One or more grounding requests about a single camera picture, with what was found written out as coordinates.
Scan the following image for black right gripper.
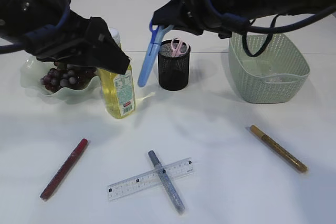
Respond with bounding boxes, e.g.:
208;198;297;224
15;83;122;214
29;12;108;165
152;0;249;38

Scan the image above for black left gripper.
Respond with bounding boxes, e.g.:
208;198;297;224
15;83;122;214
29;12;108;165
24;0;130;74

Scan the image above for blue scissors with sheath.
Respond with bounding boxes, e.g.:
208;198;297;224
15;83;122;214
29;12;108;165
138;21;174;87

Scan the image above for pink scissors purple sheath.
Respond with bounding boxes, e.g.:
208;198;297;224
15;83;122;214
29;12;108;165
170;38;190;58

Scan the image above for yellow tea drink bottle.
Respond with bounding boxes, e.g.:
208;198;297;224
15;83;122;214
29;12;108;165
97;27;137;120

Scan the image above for purple artificial grape bunch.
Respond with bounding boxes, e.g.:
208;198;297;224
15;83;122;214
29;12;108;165
40;62;97;93

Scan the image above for clear plastic sheet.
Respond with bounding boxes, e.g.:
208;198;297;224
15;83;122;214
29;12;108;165
259;63;295;83

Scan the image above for red glitter marker pen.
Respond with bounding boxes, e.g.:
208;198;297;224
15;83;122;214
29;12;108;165
39;138;89;201

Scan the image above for clear plastic ruler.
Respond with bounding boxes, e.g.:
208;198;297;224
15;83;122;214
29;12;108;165
107;158;194;201

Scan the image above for gold glitter marker pen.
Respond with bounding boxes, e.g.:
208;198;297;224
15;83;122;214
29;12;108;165
249;125;308;174

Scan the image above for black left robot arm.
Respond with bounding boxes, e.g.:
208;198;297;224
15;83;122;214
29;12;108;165
1;0;130;74

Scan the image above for black mesh pen holder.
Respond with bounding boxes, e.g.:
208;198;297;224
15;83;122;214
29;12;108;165
158;40;191;91

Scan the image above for pale green wavy glass plate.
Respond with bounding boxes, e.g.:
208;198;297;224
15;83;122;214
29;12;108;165
20;56;100;99

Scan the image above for green plastic woven basket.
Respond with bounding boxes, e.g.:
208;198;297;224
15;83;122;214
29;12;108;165
228;34;310;104

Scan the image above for silver glitter marker pen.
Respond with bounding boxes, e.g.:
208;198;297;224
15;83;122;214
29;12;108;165
148;150;185;215

